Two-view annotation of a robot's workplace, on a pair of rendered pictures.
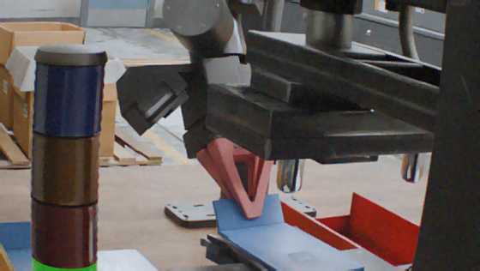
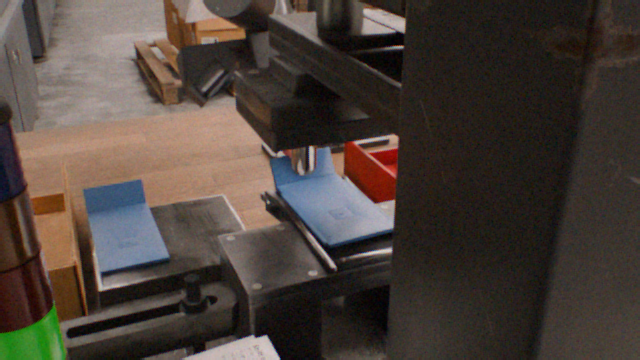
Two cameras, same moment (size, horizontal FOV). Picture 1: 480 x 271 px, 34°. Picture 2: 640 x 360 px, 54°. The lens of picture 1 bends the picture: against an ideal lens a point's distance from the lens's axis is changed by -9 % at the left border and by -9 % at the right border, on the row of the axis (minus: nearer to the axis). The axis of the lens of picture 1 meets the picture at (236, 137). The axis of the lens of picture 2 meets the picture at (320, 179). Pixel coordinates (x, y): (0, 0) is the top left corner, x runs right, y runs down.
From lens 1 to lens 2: 0.19 m
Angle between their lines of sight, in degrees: 14
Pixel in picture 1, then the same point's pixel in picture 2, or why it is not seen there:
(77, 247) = (13, 310)
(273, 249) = (318, 205)
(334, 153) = (343, 137)
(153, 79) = (205, 57)
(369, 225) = not seen: hidden behind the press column
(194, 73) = (244, 47)
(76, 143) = not seen: outside the picture
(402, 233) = not seen: hidden behind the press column
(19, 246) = (109, 207)
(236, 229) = (291, 183)
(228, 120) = (247, 108)
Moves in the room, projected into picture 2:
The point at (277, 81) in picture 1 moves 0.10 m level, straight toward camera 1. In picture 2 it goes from (285, 71) to (255, 116)
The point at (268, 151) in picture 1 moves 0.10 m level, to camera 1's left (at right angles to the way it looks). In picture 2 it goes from (274, 144) to (141, 139)
